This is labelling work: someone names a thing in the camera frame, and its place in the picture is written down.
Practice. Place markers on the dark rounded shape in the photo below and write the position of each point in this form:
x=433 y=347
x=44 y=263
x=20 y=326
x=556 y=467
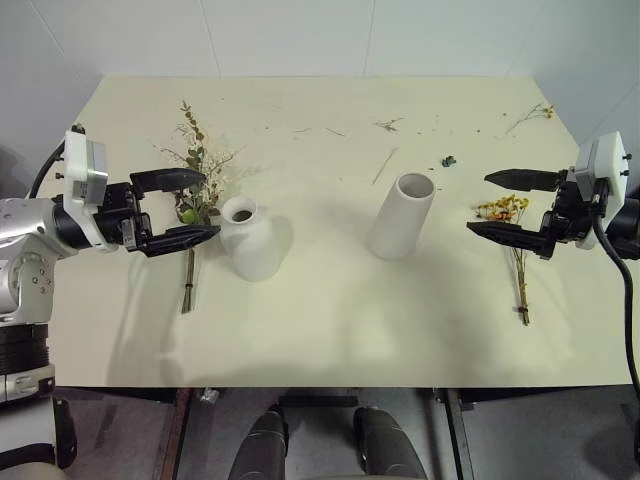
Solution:
x=260 y=445
x=387 y=445

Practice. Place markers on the yellow orange dried bouquet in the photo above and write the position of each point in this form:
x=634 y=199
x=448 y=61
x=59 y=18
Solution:
x=501 y=209

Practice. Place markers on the green leafy dried bouquet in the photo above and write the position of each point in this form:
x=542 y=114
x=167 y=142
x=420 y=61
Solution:
x=196 y=155

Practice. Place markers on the dark table frame leg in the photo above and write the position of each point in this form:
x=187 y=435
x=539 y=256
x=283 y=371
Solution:
x=460 y=435

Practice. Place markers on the yellow flower sprig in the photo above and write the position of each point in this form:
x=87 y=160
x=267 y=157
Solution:
x=547 y=112

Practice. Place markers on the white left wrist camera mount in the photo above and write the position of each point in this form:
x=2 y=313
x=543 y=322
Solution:
x=80 y=160

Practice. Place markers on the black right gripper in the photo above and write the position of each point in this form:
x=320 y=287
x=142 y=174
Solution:
x=570 y=217

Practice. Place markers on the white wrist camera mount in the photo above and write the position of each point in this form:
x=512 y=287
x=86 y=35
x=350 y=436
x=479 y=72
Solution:
x=611 y=165
x=80 y=160

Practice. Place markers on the small dry twig cluster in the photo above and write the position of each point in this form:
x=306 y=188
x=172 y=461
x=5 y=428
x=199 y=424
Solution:
x=389 y=124

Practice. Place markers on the white bottle-shaped vase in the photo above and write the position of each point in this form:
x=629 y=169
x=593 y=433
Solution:
x=252 y=245

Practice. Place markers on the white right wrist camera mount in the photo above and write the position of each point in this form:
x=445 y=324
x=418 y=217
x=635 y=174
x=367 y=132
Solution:
x=611 y=165

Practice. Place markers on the small blue-green scrap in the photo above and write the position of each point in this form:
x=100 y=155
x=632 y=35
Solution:
x=448 y=161

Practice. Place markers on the long pale loose twig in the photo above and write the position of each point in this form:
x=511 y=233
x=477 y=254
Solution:
x=385 y=165

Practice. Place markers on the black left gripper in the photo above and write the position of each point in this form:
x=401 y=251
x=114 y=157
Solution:
x=117 y=210

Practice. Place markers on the white cylinder vase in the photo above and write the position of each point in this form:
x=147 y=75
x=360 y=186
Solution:
x=397 y=225

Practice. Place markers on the rusty table frame leg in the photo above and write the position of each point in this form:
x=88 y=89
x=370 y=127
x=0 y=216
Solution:
x=172 y=435

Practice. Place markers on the crumpled silver foil scrap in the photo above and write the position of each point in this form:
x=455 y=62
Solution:
x=208 y=396

